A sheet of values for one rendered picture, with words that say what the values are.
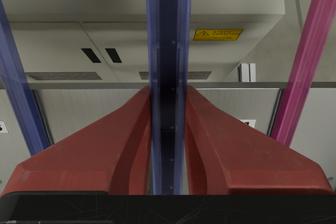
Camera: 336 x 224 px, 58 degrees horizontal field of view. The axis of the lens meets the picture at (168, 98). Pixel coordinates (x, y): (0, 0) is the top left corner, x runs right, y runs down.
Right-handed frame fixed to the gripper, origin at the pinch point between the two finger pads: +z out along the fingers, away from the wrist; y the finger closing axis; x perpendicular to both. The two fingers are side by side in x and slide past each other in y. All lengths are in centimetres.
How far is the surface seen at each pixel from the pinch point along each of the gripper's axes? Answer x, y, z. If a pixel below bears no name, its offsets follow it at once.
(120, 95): 6.7, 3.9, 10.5
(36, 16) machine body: 11.1, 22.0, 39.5
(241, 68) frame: 33, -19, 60
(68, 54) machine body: 26, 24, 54
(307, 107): 8.2, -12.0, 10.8
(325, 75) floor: 52, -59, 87
